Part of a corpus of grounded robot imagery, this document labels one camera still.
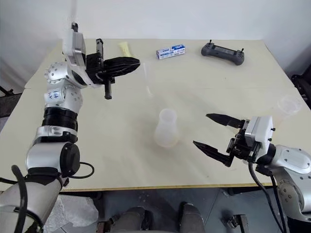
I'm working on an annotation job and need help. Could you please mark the blue and white small box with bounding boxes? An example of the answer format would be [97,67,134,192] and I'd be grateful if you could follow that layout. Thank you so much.
[155,43,187,61]

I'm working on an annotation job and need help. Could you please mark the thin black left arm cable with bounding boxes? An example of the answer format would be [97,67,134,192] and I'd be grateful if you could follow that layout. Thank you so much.
[65,161,95,180]

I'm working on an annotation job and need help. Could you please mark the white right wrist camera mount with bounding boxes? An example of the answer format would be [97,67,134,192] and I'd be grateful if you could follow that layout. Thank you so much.
[244,116,276,152]

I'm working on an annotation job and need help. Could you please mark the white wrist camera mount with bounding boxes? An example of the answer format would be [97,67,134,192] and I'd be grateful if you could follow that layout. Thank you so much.
[244,116,276,152]
[62,21,87,67]

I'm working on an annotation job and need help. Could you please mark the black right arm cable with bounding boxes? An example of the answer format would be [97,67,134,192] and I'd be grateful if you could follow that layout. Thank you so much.
[247,161,292,233]

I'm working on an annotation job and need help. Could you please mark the translucent plastic bottle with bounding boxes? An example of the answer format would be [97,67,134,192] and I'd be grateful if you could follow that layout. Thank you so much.
[154,108,181,148]

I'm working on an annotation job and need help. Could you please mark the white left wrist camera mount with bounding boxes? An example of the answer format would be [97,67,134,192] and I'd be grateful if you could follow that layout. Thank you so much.
[62,21,87,67]

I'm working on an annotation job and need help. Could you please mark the crumpled clear plastic wrap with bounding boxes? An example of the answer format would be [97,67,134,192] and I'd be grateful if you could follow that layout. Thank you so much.
[43,194,99,233]

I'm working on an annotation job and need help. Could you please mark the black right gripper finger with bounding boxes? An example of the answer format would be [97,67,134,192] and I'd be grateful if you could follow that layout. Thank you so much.
[192,140,236,168]
[206,113,245,129]

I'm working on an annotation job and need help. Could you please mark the dark metal frame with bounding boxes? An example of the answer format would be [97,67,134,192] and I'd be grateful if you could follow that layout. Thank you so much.
[0,84,15,98]

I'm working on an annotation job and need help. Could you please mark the dark rounded shape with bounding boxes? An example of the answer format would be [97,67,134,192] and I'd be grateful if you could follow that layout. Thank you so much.
[112,206,147,233]
[178,202,205,233]

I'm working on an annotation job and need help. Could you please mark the clear cup with orange liquid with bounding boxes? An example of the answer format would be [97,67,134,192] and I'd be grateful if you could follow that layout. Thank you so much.
[276,95,302,125]

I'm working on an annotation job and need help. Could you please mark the black equipment with wheel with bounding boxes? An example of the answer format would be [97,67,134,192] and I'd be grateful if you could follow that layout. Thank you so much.
[290,72,311,108]

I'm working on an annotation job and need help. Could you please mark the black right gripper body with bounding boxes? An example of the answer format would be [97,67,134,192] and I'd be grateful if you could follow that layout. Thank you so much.
[226,119,262,164]

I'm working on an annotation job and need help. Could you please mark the grey handheld remote controller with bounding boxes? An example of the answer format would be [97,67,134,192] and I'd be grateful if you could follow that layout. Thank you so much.
[200,39,246,67]

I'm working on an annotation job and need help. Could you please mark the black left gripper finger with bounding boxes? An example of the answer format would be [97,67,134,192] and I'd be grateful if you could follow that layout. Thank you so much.
[104,63,141,79]
[104,56,141,69]

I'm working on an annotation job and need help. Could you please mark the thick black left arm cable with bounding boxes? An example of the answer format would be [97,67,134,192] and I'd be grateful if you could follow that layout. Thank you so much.
[10,165,45,233]

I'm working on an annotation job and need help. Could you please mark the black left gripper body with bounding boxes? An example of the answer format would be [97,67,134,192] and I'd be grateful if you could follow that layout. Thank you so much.
[86,38,116,100]

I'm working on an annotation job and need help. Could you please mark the black metal bracket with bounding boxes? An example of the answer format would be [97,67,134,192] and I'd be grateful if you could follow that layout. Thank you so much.
[226,213,249,230]

